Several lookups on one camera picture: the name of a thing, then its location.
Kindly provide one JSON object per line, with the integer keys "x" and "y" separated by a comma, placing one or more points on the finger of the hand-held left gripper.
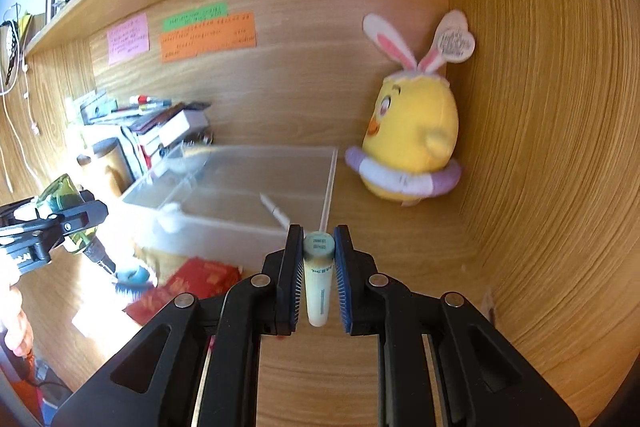
{"x": 75, "y": 214}

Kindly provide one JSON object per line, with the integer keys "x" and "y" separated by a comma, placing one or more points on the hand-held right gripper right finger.
{"x": 342, "y": 287}

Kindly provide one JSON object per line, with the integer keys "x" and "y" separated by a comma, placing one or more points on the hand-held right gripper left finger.
{"x": 296, "y": 287}

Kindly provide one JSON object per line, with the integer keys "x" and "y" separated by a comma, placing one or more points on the cream cosmetic tube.
{"x": 318, "y": 292}

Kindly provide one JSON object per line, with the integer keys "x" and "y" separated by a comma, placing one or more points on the green glass bottle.
{"x": 60, "y": 191}

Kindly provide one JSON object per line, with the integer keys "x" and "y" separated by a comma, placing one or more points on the red packet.
{"x": 200, "y": 279}

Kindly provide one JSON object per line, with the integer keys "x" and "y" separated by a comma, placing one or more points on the clear plastic drawer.
{"x": 250, "y": 172}

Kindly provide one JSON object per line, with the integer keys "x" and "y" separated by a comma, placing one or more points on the person's left hand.
{"x": 15, "y": 319}

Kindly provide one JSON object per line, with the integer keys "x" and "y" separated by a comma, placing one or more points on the cork mug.
{"x": 107, "y": 161}

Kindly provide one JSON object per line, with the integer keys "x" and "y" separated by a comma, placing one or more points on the white slim stick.
{"x": 274, "y": 208}

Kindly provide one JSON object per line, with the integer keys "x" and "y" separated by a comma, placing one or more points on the stack of books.
{"x": 145, "y": 132}

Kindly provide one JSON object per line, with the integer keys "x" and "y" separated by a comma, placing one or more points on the coloured marker pens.
{"x": 146, "y": 100}

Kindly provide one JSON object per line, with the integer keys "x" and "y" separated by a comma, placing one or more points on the person's orange clothing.
{"x": 25, "y": 392}

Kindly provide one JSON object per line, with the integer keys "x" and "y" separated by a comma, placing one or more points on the white rectangular box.
{"x": 183, "y": 125}

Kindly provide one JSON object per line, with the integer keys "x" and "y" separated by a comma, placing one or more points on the yellow chick plush toy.
{"x": 410, "y": 127}

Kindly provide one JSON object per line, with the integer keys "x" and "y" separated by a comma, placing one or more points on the pink sticky note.
{"x": 129, "y": 39}

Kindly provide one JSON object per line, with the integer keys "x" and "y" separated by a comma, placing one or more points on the orange sticky note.
{"x": 207, "y": 38}

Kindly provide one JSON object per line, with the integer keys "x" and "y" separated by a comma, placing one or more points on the green sticky note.
{"x": 195, "y": 16}

